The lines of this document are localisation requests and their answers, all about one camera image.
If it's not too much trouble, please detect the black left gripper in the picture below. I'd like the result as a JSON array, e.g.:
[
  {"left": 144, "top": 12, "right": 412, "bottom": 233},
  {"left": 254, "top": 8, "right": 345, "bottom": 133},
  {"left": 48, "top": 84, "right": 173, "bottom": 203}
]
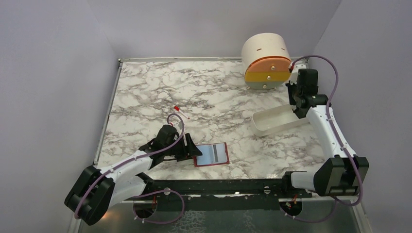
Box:
[{"left": 164, "top": 133, "right": 202, "bottom": 162}]

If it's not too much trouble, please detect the red card holder wallet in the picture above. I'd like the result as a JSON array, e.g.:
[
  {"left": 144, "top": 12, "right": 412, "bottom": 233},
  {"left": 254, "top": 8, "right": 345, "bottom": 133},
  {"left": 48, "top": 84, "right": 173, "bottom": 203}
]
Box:
[{"left": 193, "top": 142, "right": 230, "bottom": 167}]

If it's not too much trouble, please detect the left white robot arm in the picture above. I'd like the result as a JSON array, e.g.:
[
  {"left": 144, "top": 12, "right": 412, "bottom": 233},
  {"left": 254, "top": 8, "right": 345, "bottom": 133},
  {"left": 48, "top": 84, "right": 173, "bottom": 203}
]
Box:
[{"left": 64, "top": 125, "right": 202, "bottom": 225}]

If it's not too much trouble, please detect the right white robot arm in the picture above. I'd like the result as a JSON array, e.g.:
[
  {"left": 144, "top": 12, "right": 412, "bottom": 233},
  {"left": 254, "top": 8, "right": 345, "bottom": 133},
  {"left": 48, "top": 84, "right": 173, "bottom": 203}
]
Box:
[{"left": 280, "top": 68, "right": 369, "bottom": 198}]

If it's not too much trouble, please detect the white plastic tray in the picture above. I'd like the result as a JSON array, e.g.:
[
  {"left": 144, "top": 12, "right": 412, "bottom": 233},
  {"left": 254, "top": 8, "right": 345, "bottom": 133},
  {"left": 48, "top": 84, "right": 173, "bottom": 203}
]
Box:
[{"left": 250, "top": 104, "right": 309, "bottom": 137}]

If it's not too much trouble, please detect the red capped white marker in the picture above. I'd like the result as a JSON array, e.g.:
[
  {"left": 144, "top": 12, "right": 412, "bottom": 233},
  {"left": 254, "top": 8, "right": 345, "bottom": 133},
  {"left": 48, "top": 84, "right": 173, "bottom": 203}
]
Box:
[{"left": 173, "top": 105, "right": 190, "bottom": 119}]

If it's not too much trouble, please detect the round pastel drawer organizer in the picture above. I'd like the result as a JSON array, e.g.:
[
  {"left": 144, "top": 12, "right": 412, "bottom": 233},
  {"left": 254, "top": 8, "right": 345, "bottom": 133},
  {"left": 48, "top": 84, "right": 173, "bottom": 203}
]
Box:
[{"left": 241, "top": 33, "right": 292, "bottom": 90}]

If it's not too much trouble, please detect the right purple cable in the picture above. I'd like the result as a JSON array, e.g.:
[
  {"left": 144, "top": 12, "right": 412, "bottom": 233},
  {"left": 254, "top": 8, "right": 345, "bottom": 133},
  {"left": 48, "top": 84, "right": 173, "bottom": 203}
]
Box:
[{"left": 279, "top": 55, "right": 364, "bottom": 224}]

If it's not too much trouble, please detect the purple cable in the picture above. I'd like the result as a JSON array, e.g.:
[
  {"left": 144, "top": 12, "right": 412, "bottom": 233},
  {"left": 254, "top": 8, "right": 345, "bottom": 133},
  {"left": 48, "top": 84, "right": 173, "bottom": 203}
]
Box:
[
  {"left": 279, "top": 55, "right": 364, "bottom": 224},
  {"left": 74, "top": 113, "right": 186, "bottom": 220}
]

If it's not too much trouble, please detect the black mounting rail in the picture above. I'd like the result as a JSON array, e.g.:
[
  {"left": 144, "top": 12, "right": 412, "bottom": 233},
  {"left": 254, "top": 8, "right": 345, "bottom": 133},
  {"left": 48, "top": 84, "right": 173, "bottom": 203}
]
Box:
[{"left": 129, "top": 179, "right": 312, "bottom": 212}]

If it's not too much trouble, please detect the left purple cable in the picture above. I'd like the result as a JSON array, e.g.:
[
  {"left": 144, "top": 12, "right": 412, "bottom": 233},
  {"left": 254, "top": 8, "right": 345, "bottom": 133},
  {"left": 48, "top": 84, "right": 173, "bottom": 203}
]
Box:
[{"left": 74, "top": 113, "right": 186, "bottom": 220}]

